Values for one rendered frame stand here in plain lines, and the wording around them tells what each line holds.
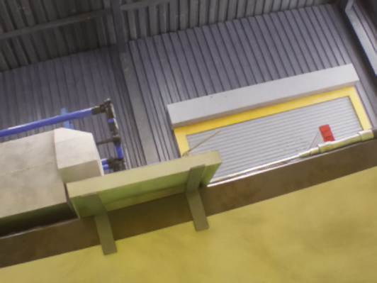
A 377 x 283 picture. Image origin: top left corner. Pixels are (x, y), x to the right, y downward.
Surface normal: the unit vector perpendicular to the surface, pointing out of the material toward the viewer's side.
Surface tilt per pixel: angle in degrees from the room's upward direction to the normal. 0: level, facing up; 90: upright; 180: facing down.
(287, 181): 90
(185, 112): 90
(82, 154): 71
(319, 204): 90
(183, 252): 90
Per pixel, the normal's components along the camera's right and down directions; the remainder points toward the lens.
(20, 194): 0.02, -0.50
